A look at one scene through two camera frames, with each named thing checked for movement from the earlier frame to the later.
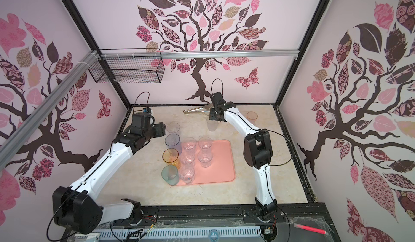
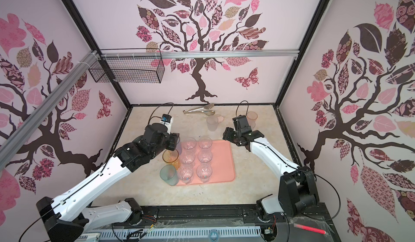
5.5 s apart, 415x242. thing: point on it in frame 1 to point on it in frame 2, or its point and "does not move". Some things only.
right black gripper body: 213,114 to 232,135
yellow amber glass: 171,156 does not move
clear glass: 186,173 does not move
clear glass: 188,145 does not move
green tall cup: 170,174 does not move
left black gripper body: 156,131 to 170,143
